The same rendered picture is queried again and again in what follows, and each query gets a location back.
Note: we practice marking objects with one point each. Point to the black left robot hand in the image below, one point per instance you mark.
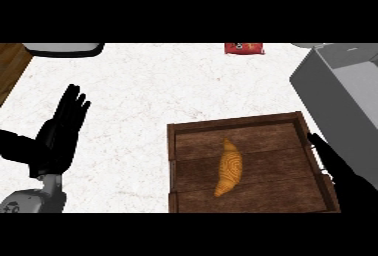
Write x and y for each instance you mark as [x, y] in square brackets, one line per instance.
[59, 140]

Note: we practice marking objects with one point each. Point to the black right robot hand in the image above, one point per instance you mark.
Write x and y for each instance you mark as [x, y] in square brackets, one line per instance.
[351, 186]

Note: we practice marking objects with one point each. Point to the golden croissant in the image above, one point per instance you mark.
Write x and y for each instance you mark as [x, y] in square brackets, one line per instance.
[229, 169]

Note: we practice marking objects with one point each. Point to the red packet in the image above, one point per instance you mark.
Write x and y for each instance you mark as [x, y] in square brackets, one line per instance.
[244, 48]

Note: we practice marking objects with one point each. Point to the brown wooden panel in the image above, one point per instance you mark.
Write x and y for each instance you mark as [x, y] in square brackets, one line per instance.
[12, 68]

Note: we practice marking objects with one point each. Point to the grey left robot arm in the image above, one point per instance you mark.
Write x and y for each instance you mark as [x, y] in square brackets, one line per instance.
[38, 198]

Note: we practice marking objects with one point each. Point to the grey appliance with black rim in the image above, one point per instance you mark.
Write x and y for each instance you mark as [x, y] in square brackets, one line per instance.
[63, 49]

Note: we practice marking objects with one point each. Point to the grey open box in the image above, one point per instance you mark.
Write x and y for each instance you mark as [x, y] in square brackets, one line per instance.
[344, 100]

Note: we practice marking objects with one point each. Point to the brown wooden tray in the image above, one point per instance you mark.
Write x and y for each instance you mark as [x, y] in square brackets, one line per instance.
[251, 186]

